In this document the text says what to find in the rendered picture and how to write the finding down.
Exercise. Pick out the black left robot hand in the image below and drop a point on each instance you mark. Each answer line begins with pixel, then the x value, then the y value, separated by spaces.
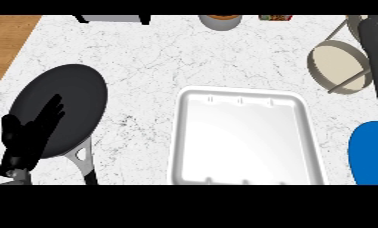
pixel 30 135

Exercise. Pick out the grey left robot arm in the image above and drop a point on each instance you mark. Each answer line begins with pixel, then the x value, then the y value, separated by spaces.
pixel 18 178

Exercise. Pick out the white tray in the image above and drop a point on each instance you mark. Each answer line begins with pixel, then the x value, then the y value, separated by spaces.
pixel 244 138

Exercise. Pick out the black frying pan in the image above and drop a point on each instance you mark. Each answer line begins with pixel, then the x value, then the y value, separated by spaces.
pixel 74 102

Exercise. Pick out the grey appliance with black legs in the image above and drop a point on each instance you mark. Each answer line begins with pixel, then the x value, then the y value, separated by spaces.
pixel 115 18

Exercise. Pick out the grey cup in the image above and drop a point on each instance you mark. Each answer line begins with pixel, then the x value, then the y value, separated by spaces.
pixel 220 22

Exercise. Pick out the red patterned box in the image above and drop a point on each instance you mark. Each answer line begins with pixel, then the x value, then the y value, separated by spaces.
pixel 275 17

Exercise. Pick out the blue plate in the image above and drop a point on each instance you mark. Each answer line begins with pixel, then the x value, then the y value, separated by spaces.
pixel 366 153

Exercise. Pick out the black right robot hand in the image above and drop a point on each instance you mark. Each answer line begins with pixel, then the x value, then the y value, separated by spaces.
pixel 369 42

